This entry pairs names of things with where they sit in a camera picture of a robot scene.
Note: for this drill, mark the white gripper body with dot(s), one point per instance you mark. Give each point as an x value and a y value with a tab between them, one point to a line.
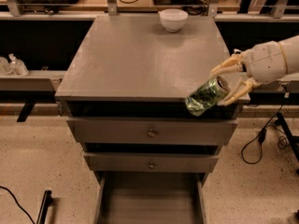
265	62

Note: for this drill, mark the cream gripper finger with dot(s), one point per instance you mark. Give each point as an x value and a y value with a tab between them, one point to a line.
234	64
242	88

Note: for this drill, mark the green soda can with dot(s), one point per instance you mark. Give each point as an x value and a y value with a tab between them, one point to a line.
208	95

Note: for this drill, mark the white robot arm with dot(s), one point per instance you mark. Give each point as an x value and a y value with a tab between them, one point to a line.
290	50

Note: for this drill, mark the grey drawer cabinet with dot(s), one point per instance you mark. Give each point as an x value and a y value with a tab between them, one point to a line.
129	66

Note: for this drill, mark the top grey drawer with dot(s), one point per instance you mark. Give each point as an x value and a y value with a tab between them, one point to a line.
212	132

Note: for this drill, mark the grey drawer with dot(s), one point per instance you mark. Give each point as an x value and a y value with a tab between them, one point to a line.
145	162
212	132
150	198

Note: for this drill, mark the middle grey drawer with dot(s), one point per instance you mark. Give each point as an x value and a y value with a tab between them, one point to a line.
145	162

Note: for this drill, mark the bottom grey drawer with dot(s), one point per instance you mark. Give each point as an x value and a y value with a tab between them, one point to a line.
150	198

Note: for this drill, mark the black stand leg right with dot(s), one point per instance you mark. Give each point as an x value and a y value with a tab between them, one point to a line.
293	140

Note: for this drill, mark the white ceramic bowl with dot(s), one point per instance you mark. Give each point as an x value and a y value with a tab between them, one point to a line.
172	19

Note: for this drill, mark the clear bottle on ledge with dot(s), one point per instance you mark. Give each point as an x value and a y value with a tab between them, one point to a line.
18	66

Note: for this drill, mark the clear container on ledge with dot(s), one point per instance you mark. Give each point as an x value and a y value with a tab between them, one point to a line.
5	67

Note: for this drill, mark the black bar on floor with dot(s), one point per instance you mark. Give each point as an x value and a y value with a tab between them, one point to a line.
45	204

